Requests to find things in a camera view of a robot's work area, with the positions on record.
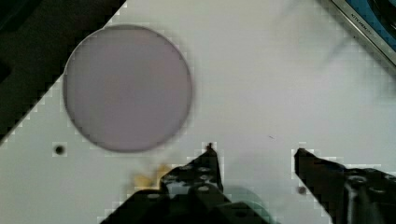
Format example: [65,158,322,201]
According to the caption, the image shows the teal cup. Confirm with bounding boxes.
[223,186,277,224]

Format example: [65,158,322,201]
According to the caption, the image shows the round lavender plate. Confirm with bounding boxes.
[63,25,194,153]

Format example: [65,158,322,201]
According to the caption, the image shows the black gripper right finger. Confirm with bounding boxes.
[294,148,396,224]

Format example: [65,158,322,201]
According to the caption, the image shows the small yellow toy piece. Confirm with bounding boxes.
[134,164,171,190]

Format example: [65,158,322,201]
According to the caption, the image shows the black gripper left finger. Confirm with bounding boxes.
[100,145,268,224]

